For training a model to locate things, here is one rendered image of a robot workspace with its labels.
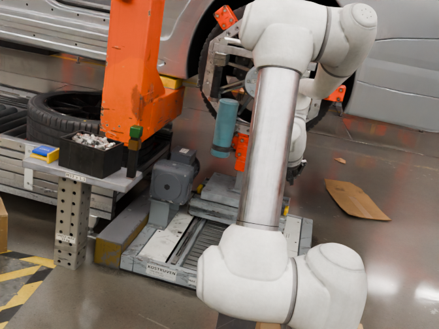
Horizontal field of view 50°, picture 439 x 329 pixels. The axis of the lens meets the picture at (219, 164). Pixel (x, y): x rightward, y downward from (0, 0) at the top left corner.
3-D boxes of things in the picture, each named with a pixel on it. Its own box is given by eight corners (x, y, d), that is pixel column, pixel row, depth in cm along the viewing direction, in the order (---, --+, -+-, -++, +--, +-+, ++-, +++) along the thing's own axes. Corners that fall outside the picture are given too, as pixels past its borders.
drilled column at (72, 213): (85, 258, 204) (93, 170, 190) (74, 270, 195) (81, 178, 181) (65, 252, 206) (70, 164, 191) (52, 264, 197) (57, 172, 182)
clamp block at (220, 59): (228, 64, 198) (230, 51, 196) (224, 66, 189) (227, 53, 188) (217, 61, 199) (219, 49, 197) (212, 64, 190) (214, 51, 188)
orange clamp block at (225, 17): (239, 21, 211) (228, 4, 210) (236, 22, 204) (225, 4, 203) (227, 31, 214) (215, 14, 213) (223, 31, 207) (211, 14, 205)
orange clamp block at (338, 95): (321, 96, 214) (341, 100, 213) (321, 99, 207) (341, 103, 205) (325, 81, 212) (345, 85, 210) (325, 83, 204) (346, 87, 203)
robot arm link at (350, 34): (358, 44, 125) (309, 35, 125) (389, -6, 109) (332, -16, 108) (359, 85, 120) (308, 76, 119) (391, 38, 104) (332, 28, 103)
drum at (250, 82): (277, 94, 217) (283, 64, 212) (272, 103, 197) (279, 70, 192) (247, 88, 219) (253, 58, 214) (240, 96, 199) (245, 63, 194)
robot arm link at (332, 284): (362, 357, 107) (390, 276, 100) (284, 346, 106) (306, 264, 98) (343, 311, 122) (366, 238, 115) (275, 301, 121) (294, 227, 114)
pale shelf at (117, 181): (142, 178, 191) (142, 172, 190) (125, 194, 175) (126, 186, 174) (46, 154, 197) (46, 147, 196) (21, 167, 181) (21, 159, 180)
